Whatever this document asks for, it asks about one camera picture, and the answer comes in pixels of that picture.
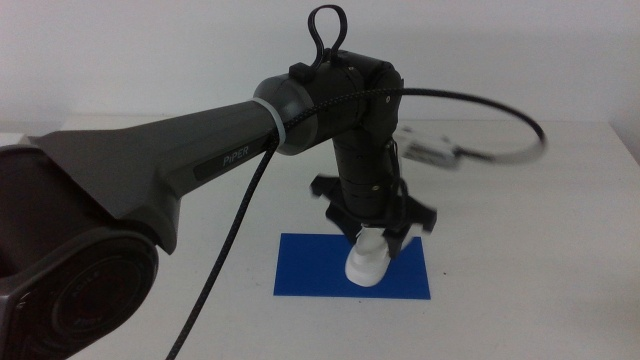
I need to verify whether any white shoe with striped straps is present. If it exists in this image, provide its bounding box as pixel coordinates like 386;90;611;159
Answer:
344;224;394;289

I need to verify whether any blue rectangular mat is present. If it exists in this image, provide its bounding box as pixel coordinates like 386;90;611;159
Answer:
272;232;432;301

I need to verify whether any white zip tie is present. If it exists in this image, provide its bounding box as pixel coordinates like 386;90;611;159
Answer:
251;96;288;150

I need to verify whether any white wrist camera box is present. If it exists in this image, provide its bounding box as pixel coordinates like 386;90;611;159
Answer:
398;125;462;172

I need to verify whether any black braided cable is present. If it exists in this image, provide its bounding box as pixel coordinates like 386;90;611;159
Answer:
165;87;548;360

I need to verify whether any black looped cable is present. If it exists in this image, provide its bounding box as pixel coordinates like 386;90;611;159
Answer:
306;4;349;72

